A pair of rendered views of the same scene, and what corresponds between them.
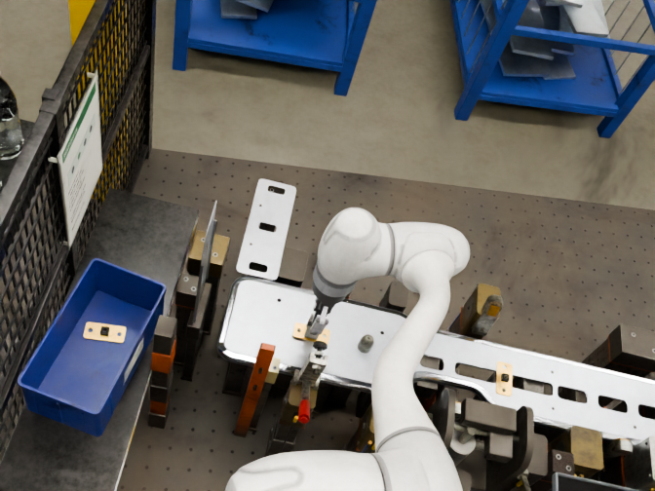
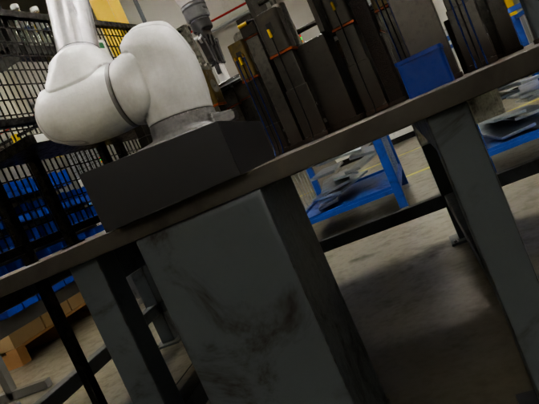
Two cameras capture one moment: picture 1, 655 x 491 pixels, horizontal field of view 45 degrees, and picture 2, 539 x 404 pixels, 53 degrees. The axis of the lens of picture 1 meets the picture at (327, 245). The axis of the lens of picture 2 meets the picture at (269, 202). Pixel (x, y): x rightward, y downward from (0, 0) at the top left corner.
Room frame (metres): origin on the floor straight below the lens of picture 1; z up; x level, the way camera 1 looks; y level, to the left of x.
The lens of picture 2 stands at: (-0.78, -1.08, 0.71)
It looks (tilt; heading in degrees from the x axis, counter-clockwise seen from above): 5 degrees down; 33
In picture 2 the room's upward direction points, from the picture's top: 24 degrees counter-clockwise
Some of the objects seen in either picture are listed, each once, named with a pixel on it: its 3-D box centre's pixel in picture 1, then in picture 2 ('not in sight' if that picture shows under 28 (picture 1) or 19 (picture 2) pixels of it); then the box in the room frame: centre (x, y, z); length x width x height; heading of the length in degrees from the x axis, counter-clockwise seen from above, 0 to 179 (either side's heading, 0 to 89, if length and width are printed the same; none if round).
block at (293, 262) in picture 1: (284, 287); not in sight; (1.06, 0.07, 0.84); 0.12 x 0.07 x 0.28; 9
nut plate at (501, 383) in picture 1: (505, 377); not in sight; (0.94, -0.50, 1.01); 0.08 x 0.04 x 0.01; 8
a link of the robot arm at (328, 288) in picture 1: (336, 273); (196, 13); (0.87, -0.04, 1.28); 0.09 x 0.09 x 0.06
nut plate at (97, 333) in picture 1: (104, 331); not in sight; (0.69, 0.38, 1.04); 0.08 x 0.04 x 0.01; 104
